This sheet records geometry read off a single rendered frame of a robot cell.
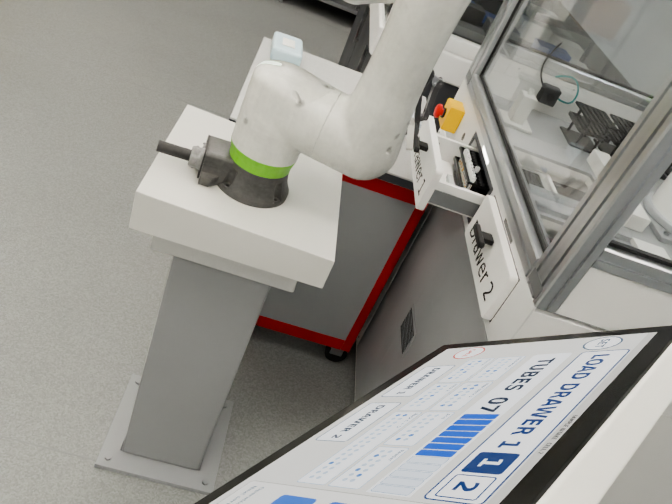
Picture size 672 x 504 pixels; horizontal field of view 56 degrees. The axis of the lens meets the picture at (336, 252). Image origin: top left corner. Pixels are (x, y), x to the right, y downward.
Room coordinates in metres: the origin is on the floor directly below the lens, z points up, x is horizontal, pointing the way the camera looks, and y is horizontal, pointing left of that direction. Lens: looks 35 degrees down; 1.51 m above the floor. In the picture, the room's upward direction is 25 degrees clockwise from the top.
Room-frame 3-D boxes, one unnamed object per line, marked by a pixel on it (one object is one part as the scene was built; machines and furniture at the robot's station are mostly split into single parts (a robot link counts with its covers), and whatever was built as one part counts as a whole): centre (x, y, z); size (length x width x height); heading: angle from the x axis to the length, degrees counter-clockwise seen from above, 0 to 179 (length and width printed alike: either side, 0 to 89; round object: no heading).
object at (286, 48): (1.94, 0.41, 0.78); 0.15 x 0.10 x 0.04; 17
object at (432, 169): (1.42, -0.10, 0.87); 0.29 x 0.02 x 0.11; 12
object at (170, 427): (1.05, 0.21, 0.38); 0.30 x 0.30 x 0.76; 11
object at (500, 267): (1.13, -0.28, 0.87); 0.29 x 0.02 x 0.11; 12
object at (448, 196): (1.46, -0.31, 0.86); 0.40 x 0.26 x 0.06; 102
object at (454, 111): (1.76, -0.13, 0.88); 0.07 x 0.05 x 0.07; 12
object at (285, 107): (1.06, 0.19, 0.99); 0.16 x 0.13 x 0.19; 89
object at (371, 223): (1.78, 0.16, 0.38); 0.62 x 0.58 x 0.76; 12
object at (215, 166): (1.04, 0.26, 0.87); 0.26 x 0.15 x 0.06; 108
